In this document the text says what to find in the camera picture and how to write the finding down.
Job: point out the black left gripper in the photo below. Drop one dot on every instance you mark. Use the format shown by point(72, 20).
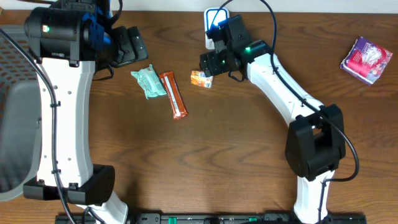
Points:
point(125, 48)

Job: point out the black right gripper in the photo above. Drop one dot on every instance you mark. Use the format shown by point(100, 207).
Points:
point(209, 64)

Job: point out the mint green snack packet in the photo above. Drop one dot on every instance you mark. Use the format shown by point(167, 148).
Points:
point(149, 81)

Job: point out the small orange snack box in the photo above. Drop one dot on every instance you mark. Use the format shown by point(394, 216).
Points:
point(199, 78)

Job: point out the orange snack bar wrapper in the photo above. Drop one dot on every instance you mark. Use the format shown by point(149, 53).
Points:
point(176, 101)

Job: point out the purple red noodle packet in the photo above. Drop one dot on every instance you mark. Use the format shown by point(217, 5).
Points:
point(366, 60)

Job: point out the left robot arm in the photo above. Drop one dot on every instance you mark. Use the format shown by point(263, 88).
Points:
point(69, 42)

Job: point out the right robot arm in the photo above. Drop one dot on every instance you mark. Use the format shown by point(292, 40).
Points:
point(313, 149)

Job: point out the grey plastic mesh basket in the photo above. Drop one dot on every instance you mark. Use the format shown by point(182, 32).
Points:
point(20, 122)

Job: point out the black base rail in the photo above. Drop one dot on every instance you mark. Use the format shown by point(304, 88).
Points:
point(155, 218)

